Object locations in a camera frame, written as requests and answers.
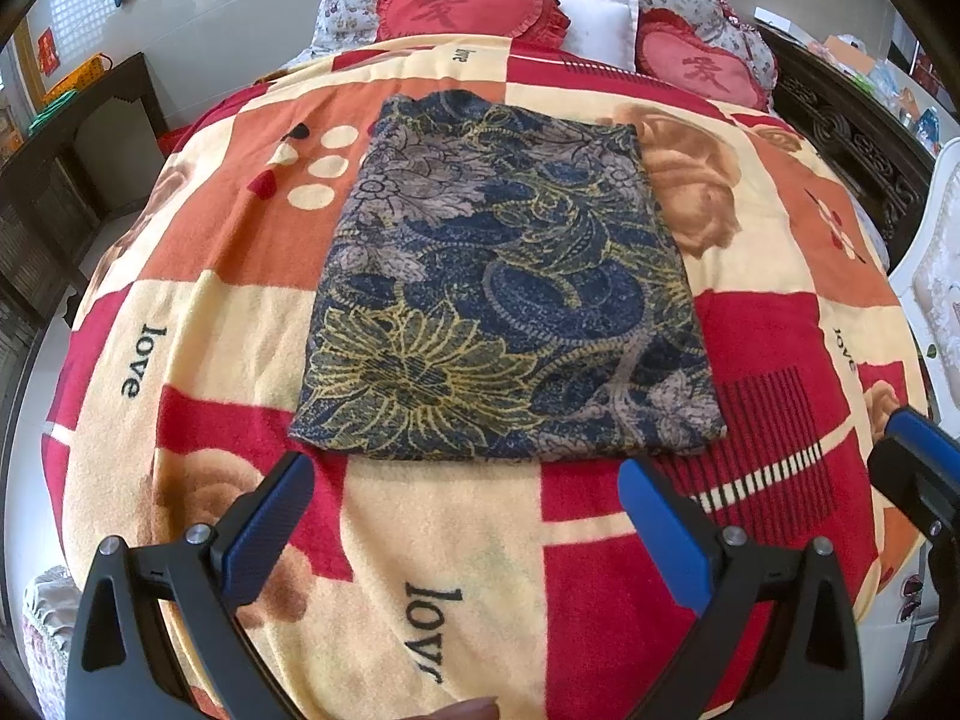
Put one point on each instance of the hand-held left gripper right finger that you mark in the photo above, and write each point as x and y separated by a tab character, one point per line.
664	532

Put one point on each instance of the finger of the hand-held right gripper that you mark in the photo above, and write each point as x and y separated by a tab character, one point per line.
919	431

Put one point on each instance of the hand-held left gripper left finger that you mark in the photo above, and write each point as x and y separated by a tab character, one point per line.
274	514

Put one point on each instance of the dark floral print shirt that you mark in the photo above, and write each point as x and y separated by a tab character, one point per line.
487	277

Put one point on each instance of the person's left hand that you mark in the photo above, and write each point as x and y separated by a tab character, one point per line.
466	710

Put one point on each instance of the white upholstered chair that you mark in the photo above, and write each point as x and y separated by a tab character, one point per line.
937	277

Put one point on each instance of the orange red patchwork blanket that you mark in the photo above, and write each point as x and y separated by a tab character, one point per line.
450	540

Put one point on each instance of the white lace bed skirt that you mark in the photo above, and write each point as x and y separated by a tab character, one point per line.
49	637

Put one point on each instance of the carved dark wooden cabinet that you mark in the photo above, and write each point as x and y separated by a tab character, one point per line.
847	120

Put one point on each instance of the pile of papers and packets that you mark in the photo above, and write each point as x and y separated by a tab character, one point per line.
877	82

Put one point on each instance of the metal rack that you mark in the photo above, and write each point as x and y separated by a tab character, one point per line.
934	71

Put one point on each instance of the dark wooden desk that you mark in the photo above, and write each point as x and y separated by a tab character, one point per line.
60	180

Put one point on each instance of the small red heart pillow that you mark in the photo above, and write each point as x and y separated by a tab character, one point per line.
697	64

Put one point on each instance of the white paper sheet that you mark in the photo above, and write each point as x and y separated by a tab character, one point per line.
772	16

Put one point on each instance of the green flat packet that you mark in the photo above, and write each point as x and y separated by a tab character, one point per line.
51	111

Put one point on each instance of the yellow box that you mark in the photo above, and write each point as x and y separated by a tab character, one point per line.
79	79

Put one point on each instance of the white pillow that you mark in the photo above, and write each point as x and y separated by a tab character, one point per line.
600	26

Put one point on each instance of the large red heart pillow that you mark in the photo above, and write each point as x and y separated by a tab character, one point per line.
457	7

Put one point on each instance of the red wall sticker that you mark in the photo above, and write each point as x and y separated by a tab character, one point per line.
46	51

